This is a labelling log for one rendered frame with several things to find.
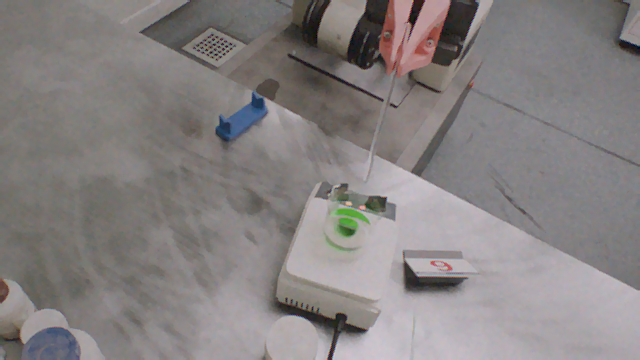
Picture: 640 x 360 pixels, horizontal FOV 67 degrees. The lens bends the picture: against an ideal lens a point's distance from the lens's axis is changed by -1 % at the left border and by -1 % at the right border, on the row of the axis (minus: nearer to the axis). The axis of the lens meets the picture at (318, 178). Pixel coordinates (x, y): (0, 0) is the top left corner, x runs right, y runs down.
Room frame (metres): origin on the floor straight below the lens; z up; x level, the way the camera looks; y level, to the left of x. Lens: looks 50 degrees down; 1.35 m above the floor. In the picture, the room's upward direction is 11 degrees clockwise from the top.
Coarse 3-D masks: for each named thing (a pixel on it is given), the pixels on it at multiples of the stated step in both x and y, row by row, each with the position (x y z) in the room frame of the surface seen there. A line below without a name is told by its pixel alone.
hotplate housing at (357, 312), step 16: (304, 208) 0.39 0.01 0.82; (288, 256) 0.31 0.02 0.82; (288, 288) 0.27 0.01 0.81; (304, 288) 0.27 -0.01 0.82; (320, 288) 0.27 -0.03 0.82; (384, 288) 0.29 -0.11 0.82; (288, 304) 0.27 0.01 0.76; (304, 304) 0.27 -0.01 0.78; (320, 304) 0.27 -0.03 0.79; (336, 304) 0.26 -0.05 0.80; (352, 304) 0.26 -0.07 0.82; (368, 304) 0.26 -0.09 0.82; (336, 320) 0.25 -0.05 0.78; (352, 320) 0.26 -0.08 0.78; (368, 320) 0.26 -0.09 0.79
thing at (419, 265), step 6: (414, 264) 0.36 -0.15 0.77; (420, 264) 0.36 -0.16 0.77; (426, 264) 0.37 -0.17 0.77; (432, 264) 0.37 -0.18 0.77; (438, 264) 0.37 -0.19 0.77; (444, 264) 0.37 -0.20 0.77; (450, 264) 0.37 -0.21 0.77; (456, 264) 0.38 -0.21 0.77; (462, 264) 0.38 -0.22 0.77; (468, 264) 0.38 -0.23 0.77; (420, 270) 0.35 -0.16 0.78; (426, 270) 0.35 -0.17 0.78; (432, 270) 0.35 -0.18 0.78; (438, 270) 0.35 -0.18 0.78; (444, 270) 0.35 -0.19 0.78; (450, 270) 0.36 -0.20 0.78; (456, 270) 0.36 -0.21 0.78; (462, 270) 0.36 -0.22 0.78; (468, 270) 0.36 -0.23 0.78; (474, 270) 0.36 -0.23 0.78
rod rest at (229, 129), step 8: (256, 96) 0.63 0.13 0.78; (248, 104) 0.62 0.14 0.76; (256, 104) 0.62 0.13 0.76; (240, 112) 0.60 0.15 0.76; (248, 112) 0.60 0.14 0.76; (256, 112) 0.61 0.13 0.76; (264, 112) 0.62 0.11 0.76; (224, 120) 0.56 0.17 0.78; (232, 120) 0.58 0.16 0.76; (240, 120) 0.58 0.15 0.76; (248, 120) 0.59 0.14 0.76; (256, 120) 0.60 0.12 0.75; (216, 128) 0.55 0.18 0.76; (224, 128) 0.55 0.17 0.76; (232, 128) 0.56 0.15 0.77; (240, 128) 0.56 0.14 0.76; (224, 136) 0.54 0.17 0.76; (232, 136) 0.55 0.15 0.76
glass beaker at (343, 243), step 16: (336, 192) 0.35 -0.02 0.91; (352, 192) 0.36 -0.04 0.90; (368, 192) 0.36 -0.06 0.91; (336, 208) 0.36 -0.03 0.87; (352, 208) 0.36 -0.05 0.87; (368, 208) 0.35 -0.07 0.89; (384, 208) 0.34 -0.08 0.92; (336, 224) 0.31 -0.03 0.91; (336, 240) 0.31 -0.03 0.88; (352, 240) 0.30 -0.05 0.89; (368, 240) 0.32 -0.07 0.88; (336, 256) 0.30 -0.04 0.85; (352, 256) 0.31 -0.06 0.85
